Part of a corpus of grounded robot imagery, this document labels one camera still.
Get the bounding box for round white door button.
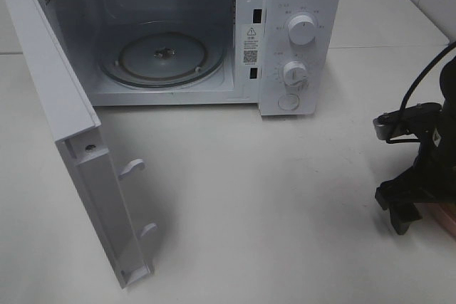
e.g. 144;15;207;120
278;94;299;111

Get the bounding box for white microwave oven body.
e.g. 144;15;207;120
55;0;339;115

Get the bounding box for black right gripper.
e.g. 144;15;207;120
375;104;455;236

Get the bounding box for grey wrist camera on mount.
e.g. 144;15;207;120
373;103;442;143

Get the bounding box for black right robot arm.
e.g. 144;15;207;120
373;59;455;235

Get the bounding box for upper white power knob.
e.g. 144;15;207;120
287;13;316;46

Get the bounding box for lower white timer knob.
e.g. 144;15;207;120
282;61;309;88

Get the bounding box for pink round plate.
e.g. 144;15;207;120
439;204;456;239

